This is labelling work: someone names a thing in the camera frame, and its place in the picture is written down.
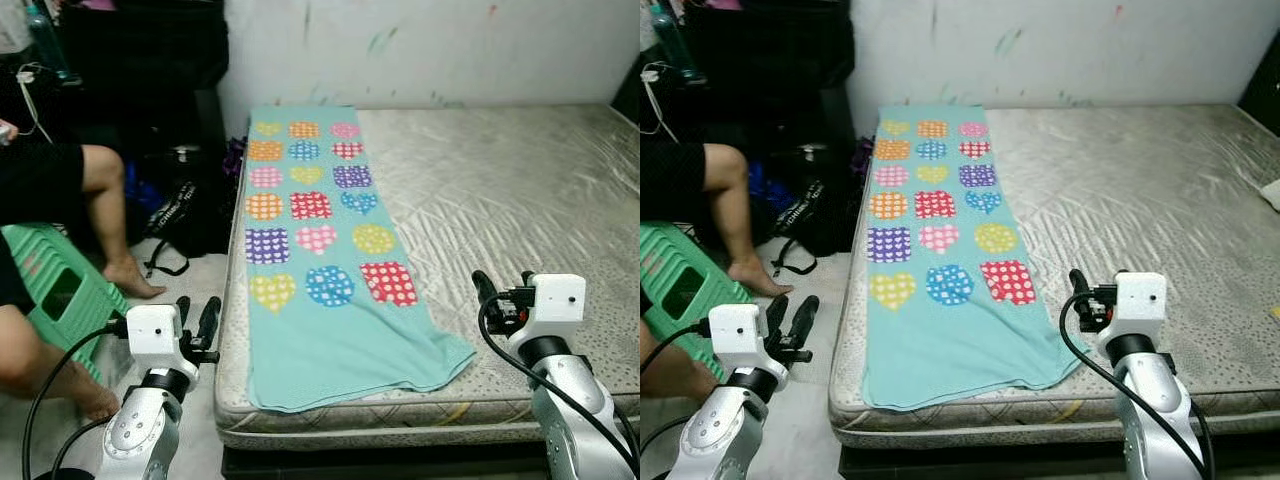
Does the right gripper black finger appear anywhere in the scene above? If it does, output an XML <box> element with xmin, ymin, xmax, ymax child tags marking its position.
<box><xmin>1067</xmin><ymin>267</ymin><xmax>1094</xmax><ymax>323</ymax></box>
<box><xmin>471</xmin><ymin>269</ymin><xmax>503</xmax><ymax>325</ymax></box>

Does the green plastic stool stack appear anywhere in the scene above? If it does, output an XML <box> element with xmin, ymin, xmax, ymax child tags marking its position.
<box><xmin>640</xmin><ymin>221</ymin><xmax>753</xmax><ymax>383</ymax></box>
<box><xmin>0</xmin><ymin>222</ymin><xmax>131</xmax><ymax>387</ymax></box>

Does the grey quilted mattress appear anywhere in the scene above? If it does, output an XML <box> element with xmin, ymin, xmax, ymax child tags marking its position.
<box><xmin>828</xmin><ymin>103</ymin><xmax>1280</xmax><ymax>451</ymax></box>
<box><xmin>214</xmin><ymin>104</ymin><xmax>640</xmax><ymax>453</ymax></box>

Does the teal blanket with colourful hearts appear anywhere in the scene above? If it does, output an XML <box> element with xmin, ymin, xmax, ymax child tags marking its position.
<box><xmin>243</xmin><ymin>105</ymin><xmax>478</xmax><ymax>414</ymax></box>
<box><xmin>861</xmin><ymin>104</ymin><xmax>1089</xmax><ymax>412</ymax></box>

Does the blue bag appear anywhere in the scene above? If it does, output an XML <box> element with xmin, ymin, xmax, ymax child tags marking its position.
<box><xmin>746</xmin><ymin>160</ymin><xmax>793</xmax><ymax>213</ymax></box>
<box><xmin>122</xmin><ymin>160</ymin><xmax>167</xmax><ymax>215</ymax></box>

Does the person in black shorts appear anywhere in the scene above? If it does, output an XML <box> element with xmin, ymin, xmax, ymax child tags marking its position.
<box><xmin>640</xmin><ymin>140</ymin><xmax>796</xmax><ymax>403</ymax></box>
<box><xmin>0</xmin><ymin>118</ymin><xmax>168</xmax><ymax>423</ymax></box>

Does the dark bed base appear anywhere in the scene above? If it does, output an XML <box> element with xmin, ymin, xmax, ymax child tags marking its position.
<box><xmin>220</xmin><ymin>440</ymin><xmax>561</xmax><ymax>480</ymax></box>
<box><xmin>838</xmin><ymin>438</ymin><xmax>1280</xmax><ymax>480</ymax></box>

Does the teal drink bottle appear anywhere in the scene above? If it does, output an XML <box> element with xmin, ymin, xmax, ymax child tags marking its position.
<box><xmin>648</xmin><ymin>0</ymin><xmax>705</xmax><ymax>87</ymax></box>
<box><xmin>24</xmin><ymin>0</ymin><xmax>79</xmax><ymax>87</ymax></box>

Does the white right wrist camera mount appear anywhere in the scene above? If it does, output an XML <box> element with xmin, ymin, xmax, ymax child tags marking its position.
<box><xmin>1098</xmin><ymin>270</ymin><xmax>1169</xmax><ymax>349</ymax></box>
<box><xmin>505</xmin><ymin>272</ymin><xmax>589</xmax><ymax>351</ymax></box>

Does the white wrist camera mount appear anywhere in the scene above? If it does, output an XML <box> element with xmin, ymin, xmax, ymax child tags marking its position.
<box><xmin>1098</xmin><ymin>270</ymin><xmax>1169</xmax><ymax>349</ymax></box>
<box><xmin>707</xmin><ymin>302</ymin><xmax>789</xmax><ymax>379</ymax></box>
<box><xmin>505</xmin><ymin>272</ymin><xmax>589</xmax><ymax>351</ymax></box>
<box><xmin>124</xmin><ymin>303</ymin><xmax>201</xmax><ymax>379</ymax></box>

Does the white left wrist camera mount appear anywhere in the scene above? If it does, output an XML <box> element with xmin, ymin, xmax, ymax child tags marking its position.
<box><xmin>124</xmin><ymin>303</ymin><xmax>201</xmax><ymax>379</ymax></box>
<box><xmin>707</xmin><ymin>302</ymin><xmax>789</xmax><ymax>379</ymax></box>

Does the black bag with strap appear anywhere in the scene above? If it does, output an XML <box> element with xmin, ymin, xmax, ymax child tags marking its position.
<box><xmin>142</xmin><ymin>144</ymin><xmax>239</xmax><ymax>280</ymax></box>
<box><xmin>768</xmin><ymin>142</ymin><xmax>863</xmax><ymax>278</ymax></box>

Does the white charger cable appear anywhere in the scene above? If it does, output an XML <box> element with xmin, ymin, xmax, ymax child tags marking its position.
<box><xmin>14</xmin><ymin>62</ymin><xmax>55</xmax><ymax>145</ymax></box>
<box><xmin>640</xmin><ymin>60</ymin><xmax>683</xmax><ymax>145</ymax></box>

